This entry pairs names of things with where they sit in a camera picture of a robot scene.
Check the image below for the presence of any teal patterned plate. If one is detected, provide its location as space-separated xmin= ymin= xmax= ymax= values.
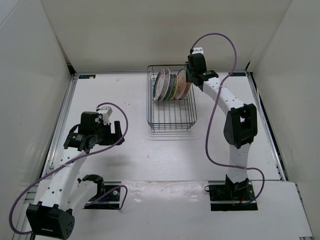
xmin=164 ymin=73 xmax=174 ymax=100

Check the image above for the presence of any cream floral plate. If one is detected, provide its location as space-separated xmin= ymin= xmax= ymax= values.
xmin=169 ymin=73 xmax=178 ymax=100

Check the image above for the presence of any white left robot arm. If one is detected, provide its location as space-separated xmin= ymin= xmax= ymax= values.
xmin=26 ymin=106 xmax=124 ymax=240

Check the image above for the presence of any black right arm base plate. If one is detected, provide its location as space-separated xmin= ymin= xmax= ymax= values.
xmin=204 ymin=182 xmax=258 ymax=212

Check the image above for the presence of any blue table label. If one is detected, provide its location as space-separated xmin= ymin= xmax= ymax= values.
xmin=78 ymin=74 xmax=96 ymax=80
xmin=230 ymin=72 xmax=247 ymax=77

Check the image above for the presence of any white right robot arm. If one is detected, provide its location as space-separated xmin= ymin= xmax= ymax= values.
xmin=185 ymin=50 xmax=258 ymax=200

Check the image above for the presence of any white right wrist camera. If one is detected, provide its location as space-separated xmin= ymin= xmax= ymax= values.
xmin=191 ymin=47 xmax=204 ymax=55

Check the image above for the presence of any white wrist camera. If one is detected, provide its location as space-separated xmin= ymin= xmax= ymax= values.
xmin=191 ymin=47 xmax=204 ymax=55
xmin=96 ymin=106 xmax=113 ymax=125

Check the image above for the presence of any metal wire dish rack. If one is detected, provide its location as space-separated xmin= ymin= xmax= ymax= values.
xmin=146 ymin=64 xmax=198 ymax=132

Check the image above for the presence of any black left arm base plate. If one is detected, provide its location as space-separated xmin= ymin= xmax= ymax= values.
xmin=84 ymin=183 xmax=128 ymax=211

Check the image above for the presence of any left blue table label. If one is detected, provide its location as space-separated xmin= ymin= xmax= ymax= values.
xmin=78 ymin=74 xmax=96 ymax=80

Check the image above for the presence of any white green rimmed plate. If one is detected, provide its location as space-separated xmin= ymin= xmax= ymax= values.
xmin=153 ymin=69 xmax=165 ymax=101

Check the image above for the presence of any right blue table label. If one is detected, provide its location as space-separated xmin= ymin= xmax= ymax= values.
xmin=230 ymin=72 xmax=247 ymax=77

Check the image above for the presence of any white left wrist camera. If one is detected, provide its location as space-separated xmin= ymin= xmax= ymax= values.
xmin=96 ymin=106 xmax=113 ymax=125

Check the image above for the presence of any orange sunburst plate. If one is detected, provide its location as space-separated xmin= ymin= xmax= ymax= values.
xmin=174 ymin=69 xmax=191 ymax=100
xmin=174 ymin=68 xmax=187 ymax=100

